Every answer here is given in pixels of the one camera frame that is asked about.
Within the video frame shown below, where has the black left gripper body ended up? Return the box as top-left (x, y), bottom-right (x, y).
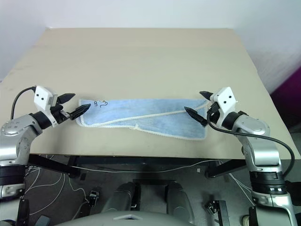
top-left (50, 103), bottom-right (71, 125)

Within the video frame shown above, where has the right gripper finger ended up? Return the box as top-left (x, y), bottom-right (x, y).
top-left (183, 106), bottom-right (208, 127)
top-left (199, 90), bottom-right (214, 102)

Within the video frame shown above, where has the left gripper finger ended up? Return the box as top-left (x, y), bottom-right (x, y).
top-left (68, 103), bottom-right (92, 121)
top-left (57, 93), bottom-right (76, 105)

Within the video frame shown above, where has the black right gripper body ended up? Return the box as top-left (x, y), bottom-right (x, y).
top-left (206, 101), bottom-right (221, 125)

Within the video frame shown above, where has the light blue towel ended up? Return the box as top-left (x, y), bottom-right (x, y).
top-left (75, 98), bottom-right (211, 141)

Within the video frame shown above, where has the purple panel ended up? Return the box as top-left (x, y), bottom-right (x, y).
top-left (269, 68), bottom-right (301, 128)

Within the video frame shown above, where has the dark rounded shape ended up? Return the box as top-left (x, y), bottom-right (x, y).
top-left (166, 181), bottom-right (196, 224)
top-left (104, 181), bottom-right (137, 212)

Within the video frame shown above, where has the black floor clamp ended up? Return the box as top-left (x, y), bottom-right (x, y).
top-left (204, 200), bottom-right (230, 226)
top-left (88, 190), bottom-right (99, 208)

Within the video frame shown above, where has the grey robot torso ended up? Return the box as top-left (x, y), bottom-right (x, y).
top-left (54, 210), bottom-right (189, 226)

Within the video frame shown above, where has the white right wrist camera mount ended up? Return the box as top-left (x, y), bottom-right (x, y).
top-left (210, 86), bottom-right (238, 129)

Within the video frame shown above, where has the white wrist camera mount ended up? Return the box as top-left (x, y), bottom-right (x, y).
top-left (33, 85), bottom-right (59, 125)
top-left (210, 86), bottom-right (238, 129)

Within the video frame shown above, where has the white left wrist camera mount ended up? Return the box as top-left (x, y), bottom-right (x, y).
top-left (33, 85), bottom-right (59, 125)

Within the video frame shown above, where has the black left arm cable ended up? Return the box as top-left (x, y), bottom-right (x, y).
top-left (11, 86), bottom-right (37, 118)

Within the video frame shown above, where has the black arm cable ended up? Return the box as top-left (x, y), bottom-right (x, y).
top-left (206, 113), bottom-right (296, 178)
top-left (11, 86), bottom-right (37, 118)

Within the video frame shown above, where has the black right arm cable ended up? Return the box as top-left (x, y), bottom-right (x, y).
top-left (206, 113), bottom-right (296, 178)

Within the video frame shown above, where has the white floor cable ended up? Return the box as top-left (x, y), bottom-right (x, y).
top-left (24, 166), bottom-right (89, 216)
top-left (229, 173), bottom-right (253, 205)

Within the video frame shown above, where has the thin white cord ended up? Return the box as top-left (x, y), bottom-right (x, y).
top-left (68, 160), bottom-right (223, 174)

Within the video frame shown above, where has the black table frame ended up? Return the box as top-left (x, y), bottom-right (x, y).
top-left (28, 154), bottom-right (247, 179)

